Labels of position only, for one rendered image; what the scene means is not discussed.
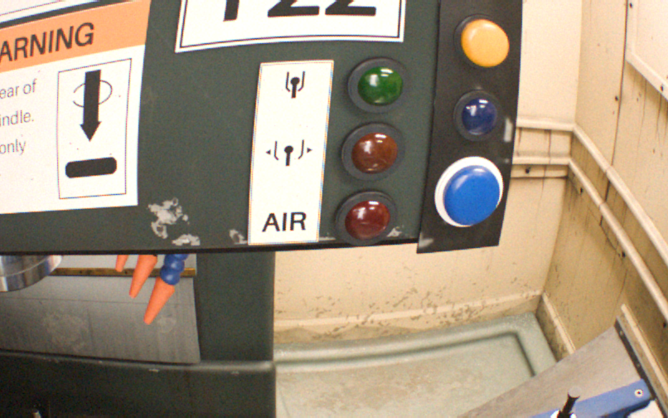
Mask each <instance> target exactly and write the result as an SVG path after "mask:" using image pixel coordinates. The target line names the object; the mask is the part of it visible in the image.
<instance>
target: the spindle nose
mask: <svg viewBox="0 0 668 418"><path fill-rule="evenodd" d="M63 257H64V255H15V256H0V292H11V291H16V290H19V289H25V288H27V287H29V286H31V285H34V284H36V283H37V282H39V281H41V280H42V279H44V278H45V277H47V276H48V275H49V274H50V273H51V272H52V271H53V270H54V268H55V267H57V266H58V264H59V263H60V262H61V261H62V259H63Z"/></svg>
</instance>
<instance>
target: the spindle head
mask: <svg viewBox="0 0 668 418"><path fill-rule="evenodd" d="M132 1H137V0H97V1H93V2H85V3H81V4H77V5H73V6H69V7H62V8H58V9H54V10H50V11H47V12H40V13H36V14H32V15H29V16H25V17H19V18H15V19H12V20H7V21H4V22H0V30H1V29H4V28H8V27H14V26H18V25H22V24H26V23H29V22H36V21H40V20H44V19H47V18H51V17H58V16H62V15H66V14H70V13H74V12H81V11H85V10H90V9H94V8H98V7H106V6H110V5H114V4H119V3H124V2H132ZM181 8H182V0H151V2H150V8H149V14H148V26H147V33H146V40H145V47H144V54H143V70H142V79H141V89H140V100H139V112H138V147H137V205H132V206H118V207H91V208H78V209H65V210H52V211H26V212H13V213H0V256H15V255H189V254H228V253H254V252H277V251H295V250H327V249H341V248H356V247H370V246H383V245H405V244H416V243H418V238H419V228H420V222H421V216H422V210H423V204H424V192H425V185H426V178H427V171H428V157H429V149H430V140H431V131H432V122H433V102H434V90H435V77H436V64H437V49H438V17H439V0H405V9H404V35H403V41H371V40H307V41H273V42H261V43H251V44H241V45H233V46H218V47H211V48H204V49H197V50H190V51H179V52H176V44H177V33H178V26H179V20H180V14H181ZM377 56H382V57H388V58H391V59H393V60H395V61H398V62H399V63H400V64H401V65H402V66H403V67H404V68H405V69H406V70H407V72H408V74H409V77H410V81H411V88H410V92H409V95H408V97H407V99H406V100H405V102H404V103H403V104H402V105H400V106H399V107H398V108H396V109H393V110H391V111H388V112H384V113H371V112H368V111H365V110H363V109H361V108H359V107H358V106H357V105H356V104H355V103H354V102H353V101H352V99H351V97H350V96H349V94H348V91H347V79H348V76H349V74H350V73H351V71H352V70H353V68H354V67H355V66H356V65H358V64H359V63H360V62H362V61H364V60H366V59H369V58H371V57H377ZM290 61H333V69H332V86H331V95H330V104H329V113H328V122H327V141H326V150H325V160H324V169H323V179H322V199H321V210H320V220H319V230H318V240H317V241H314V242H298V243H279V244H259V245H249V195H250V178H251V163H252V151H253V140H254V121H255V111H256V102H257V94H258V86H259V71H260V64H263V63H275V62H290ZM375 121H377V122H383V123H387V124H390V125H391V126H393V127H395V128H396V129H397V130H398V131H399V133H400V134H401V136H402V138H403V140H404V144H405V154H404V159H403V161H402V163H401V164H400V166H399V167H398V168H397V169H396V170H395V171H394V172H393V173H391V174H390V175H389V176H388V177H384V178H382V179H379V180H375V181H365V180H360V179H359V178H356V177H353V176H352V175H351V174H349V173H348V172H347V170H346V168H345V167H344V165H343V162H342V160H341V146H342V143H343V141H344V139H345V137H346V136H347V135H348V134H349V133H350V132H351V131H352V130H353V129H354V128H355V127H357V126H359V125H361V124H364V123H368V122H375ZM364 189H376V190H380V191H382V192H385V193H387V194H388V195H389V196H390V197H391V198H392V199H393V201H394V202H395V205H396V207H397V211H398V218H397V222H396V224H395V227H394V229H393V230H392V232H391V233H389V234H388V235H387V237H386V238H384V239H383V240H382V241H379V242H377V243H375V244H373V245H365V246H358V245H352V244H350V243H347V242H346V241H344V240H343V239H342V238H341V237H340V236H339V234H338V232H337V230H336V227H335V214H336V210H337V208H338V207H339V205H340V204H341V202H342V201H343V200H344V199H345V198H347V197H348V196H350V195H351V194H352V193H354V192H358V191H360V190H364Z"/></svg>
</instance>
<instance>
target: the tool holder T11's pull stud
mask: <svg viewBox="0 0 668 418"><path fill-rule="evenodd" d="M581 394H582V390H581V388H579V387H577V386H575V387H572V388H570V389H569V392H568V395H567V396H568V399H567V401H566V403H564V404H563V405H562V406H561V407H560V408H559V411H558V413H557V415H556V417H555V418H571V416H572V414H573V413H574V410H575V405H574V403H575V402H576V400H577V399H579V398H580V396H581Z"/></svg>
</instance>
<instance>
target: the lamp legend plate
mask: <svg viewBox="0 0 668 418"><path fill-rule="evenodd" d="M332 69H333V61H290V62H275V63H263V64H260V71H259V86H258V94H257V102H256V111H255V121H254V140H253V151H252V163H251V178H250V195H249V245H259V244H279V243H298V242H314V241H317V240H318V230H319V220H320V210H321V199H322V179H323V169H324V160H325V150H326V141H327V122H328V113H329V104H330V95H331V86H332Z"/></svg>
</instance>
